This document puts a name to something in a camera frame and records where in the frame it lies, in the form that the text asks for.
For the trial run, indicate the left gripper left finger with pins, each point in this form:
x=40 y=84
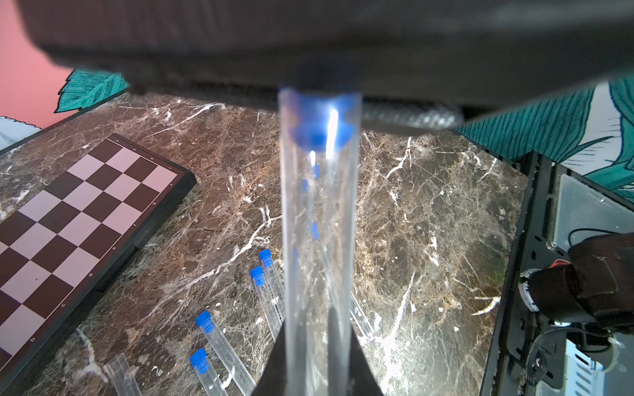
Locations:
x=273 y=381

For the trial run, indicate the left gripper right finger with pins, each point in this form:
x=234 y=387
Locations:
x=361 y=381

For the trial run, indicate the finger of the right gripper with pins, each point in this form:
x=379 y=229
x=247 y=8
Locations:
x=411 y=60

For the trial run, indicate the test tube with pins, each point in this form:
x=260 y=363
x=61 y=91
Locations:
x=206 y=374
x=319 y=195
x=266 y=301
x=274 y=282
x=226 y=353
x=122 y=377

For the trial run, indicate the folded chess board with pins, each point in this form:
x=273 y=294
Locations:
x=62 y=247

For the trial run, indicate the black mounting rail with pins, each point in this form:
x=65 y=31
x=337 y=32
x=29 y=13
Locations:
x=565 y=324

